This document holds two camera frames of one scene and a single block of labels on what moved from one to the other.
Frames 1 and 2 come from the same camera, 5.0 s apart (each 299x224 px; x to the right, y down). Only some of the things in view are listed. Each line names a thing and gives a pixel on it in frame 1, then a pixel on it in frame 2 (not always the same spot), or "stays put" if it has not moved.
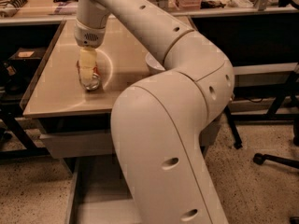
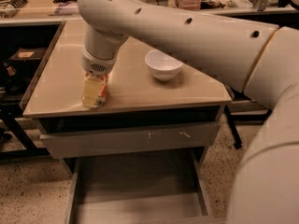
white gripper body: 88,35 → 97,64
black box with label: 28,55 stays put
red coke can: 94,81 → 103,92
